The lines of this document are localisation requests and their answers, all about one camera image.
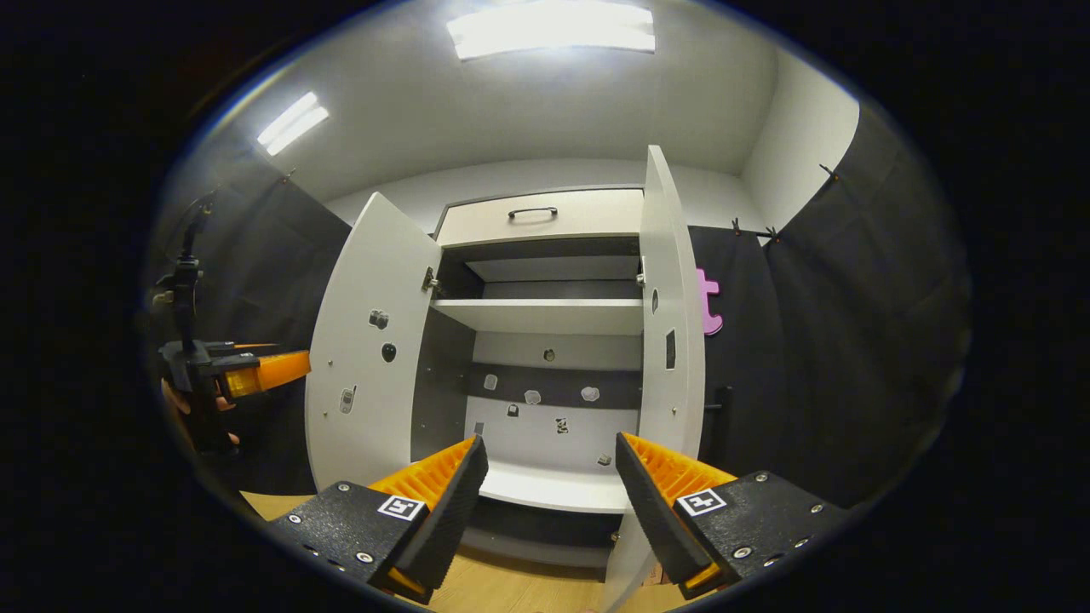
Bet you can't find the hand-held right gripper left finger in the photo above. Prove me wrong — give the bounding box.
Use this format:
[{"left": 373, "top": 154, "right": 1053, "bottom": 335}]
[{"left": 264, "top": 434, "right": 490, "bottom": 607}]

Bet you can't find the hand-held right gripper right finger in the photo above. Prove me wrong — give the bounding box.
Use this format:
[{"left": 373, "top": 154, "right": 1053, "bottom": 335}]
[{"left": 615, "top": 432, "right": 852, "bottom": 601}]

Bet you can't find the beige cabinet door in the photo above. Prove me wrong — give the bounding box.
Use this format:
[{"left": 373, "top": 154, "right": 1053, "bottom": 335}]
[
  {"left": 305, "top": 192, "right": 444, "bottom": 495},
  {"left": 600, "top": 145, "right": 733, "bottom": 612}
]

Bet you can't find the grey double-door shoe cabinet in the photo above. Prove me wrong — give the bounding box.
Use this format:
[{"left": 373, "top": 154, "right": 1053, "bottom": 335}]
[{"left": 409, "top": 186, "right": 648, "bottom": 571}]

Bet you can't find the beige cabinet drawer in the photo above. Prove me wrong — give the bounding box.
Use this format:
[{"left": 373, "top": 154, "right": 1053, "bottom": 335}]
[{"left": 434, "top": 189, "right": 645, "bottom": 248}]

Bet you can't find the narrow ceiling light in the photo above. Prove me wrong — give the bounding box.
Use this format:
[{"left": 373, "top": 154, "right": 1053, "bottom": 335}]
[{"left": 257, "top": 92, "right": 330, "bottom": 157}]

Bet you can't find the black backdrop cloth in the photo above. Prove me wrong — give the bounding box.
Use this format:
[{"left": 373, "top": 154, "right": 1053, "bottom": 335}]
[{"left": 145, "top": 102, "right": 972, "bottom": 512}]

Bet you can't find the large ceiling light panel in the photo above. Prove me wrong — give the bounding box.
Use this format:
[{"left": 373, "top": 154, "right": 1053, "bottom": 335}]
[{"left": 447, "top": 0, "right": 657, "bottom": 60}]

